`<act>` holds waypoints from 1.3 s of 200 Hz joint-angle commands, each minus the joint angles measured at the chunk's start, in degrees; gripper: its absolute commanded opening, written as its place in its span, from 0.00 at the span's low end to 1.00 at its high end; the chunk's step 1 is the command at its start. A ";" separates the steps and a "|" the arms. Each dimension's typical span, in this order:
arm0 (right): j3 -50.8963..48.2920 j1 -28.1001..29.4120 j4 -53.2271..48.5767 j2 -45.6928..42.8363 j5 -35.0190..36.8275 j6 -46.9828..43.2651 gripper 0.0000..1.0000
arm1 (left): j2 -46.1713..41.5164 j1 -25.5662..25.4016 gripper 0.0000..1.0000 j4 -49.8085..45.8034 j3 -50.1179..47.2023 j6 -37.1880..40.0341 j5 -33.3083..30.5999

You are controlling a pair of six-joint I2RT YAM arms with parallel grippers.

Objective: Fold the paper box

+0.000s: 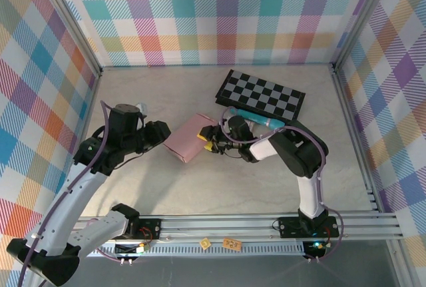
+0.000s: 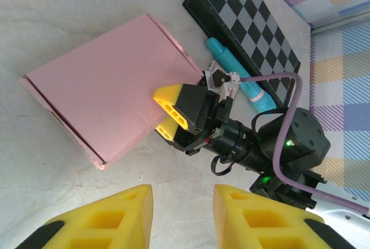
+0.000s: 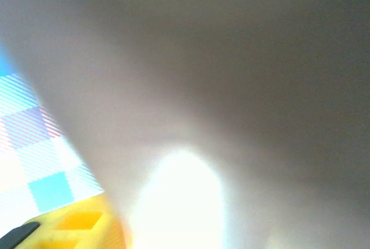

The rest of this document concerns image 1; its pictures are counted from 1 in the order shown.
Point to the black grey checkered board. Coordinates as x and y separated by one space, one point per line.
263 94

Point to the teal marker pen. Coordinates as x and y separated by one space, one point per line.
263 120

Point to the small square wooden tag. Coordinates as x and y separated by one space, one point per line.
205 244

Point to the pink paper box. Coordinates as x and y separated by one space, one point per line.
188 137

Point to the rectangular wooden tag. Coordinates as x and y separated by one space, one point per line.
231 244

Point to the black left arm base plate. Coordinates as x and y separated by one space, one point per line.
149 227

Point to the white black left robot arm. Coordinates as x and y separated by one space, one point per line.
76 193

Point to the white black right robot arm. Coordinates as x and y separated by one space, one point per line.
309 193

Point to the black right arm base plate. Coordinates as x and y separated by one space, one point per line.
289 225

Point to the aluminium frame post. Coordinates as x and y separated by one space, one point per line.
66 20
362 17

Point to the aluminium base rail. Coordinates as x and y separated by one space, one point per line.
216 225

